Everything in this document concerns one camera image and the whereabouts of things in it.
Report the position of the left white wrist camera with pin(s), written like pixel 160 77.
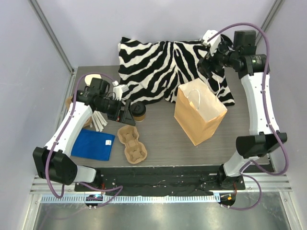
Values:
pixel 118 90

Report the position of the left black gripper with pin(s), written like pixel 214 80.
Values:
pixel 121 111

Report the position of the single cardboard cup carrier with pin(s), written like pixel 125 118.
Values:
pixel 134 151

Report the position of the black plastic cup lid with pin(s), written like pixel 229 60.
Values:
pixel 138 109

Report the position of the brown paper coffee cup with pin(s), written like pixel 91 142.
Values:
pixel 139 118

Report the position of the white slotted cable duct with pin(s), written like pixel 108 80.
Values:
pixel 95 198

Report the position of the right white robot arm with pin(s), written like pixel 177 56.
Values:
pixel 264 133

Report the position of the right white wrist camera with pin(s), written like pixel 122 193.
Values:
pixel 211 40

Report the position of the stack of paper cups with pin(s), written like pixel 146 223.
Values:
pixel 88 78

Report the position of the aluminium frame rail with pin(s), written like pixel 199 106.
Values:
pixel 266 182

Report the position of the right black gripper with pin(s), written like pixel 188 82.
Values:
pixel 208 63

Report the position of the blue folded cloth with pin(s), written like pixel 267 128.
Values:
pixel 93 145

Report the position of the brown paper takeout bag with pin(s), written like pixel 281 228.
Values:
pixel 198 111

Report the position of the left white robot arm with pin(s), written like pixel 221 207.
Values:
pixel 53 160

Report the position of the white paper straws bundle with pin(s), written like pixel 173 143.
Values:
pixel 98 121

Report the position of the zebra print pillow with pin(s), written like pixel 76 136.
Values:
pixel 153 71

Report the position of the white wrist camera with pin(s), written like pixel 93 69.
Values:
pixel 211 40
pixel 118 90

